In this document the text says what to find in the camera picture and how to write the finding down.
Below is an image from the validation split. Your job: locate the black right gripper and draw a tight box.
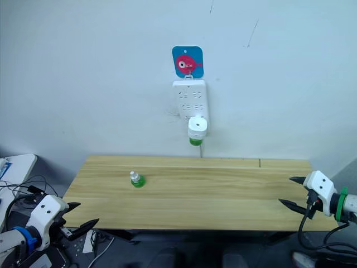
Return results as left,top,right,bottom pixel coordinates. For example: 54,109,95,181
278,175,322,216

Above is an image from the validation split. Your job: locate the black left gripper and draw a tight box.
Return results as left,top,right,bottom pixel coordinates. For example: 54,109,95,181
49,202,100,242

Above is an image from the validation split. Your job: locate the green bottle with white cap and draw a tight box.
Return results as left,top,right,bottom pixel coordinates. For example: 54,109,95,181
129,170,147,189

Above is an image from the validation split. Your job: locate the white mosquito repellent heater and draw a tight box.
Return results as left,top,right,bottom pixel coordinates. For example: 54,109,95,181
187,114,209,140

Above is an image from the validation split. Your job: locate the white paper sheet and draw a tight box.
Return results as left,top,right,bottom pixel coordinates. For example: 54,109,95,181
83,230,98,254

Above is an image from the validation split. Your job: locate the black smartphone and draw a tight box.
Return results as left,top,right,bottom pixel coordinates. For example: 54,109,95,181
26,247,70,268

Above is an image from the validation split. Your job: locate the white side table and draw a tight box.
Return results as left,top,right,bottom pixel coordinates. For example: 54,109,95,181
0,153,38,232

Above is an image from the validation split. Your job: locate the white power strip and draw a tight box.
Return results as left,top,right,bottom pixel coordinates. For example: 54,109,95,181
172,79,210,124

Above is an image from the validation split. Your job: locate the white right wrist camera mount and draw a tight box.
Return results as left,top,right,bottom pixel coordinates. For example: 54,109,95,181
302,170,339,217

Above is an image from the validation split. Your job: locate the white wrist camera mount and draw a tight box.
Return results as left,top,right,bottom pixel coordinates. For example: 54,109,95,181
26,194,70,252
302,170,339,217

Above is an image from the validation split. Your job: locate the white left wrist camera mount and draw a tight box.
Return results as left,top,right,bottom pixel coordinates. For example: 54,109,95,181
26,194,70,252

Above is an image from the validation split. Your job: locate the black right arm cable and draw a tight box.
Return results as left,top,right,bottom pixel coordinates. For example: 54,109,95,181
297,205,357,255

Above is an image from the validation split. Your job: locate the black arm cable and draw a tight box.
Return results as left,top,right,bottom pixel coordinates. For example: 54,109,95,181
297,205,357,255
3,194,33,234

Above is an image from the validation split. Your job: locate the white floor cable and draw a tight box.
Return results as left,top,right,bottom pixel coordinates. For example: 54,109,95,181
88,236,115,268

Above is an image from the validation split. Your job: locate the thin black loose cable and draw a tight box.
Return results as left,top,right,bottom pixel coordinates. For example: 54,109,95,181
0,175,60,198

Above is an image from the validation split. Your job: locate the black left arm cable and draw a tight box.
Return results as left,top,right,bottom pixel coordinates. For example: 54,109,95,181
3,194,33,234

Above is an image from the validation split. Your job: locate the black table frame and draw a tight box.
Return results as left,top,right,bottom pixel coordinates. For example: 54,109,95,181
93,228,292,246

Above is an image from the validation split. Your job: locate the blue pink fish wall hook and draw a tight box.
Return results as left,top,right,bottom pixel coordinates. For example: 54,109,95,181
171,45,205,78

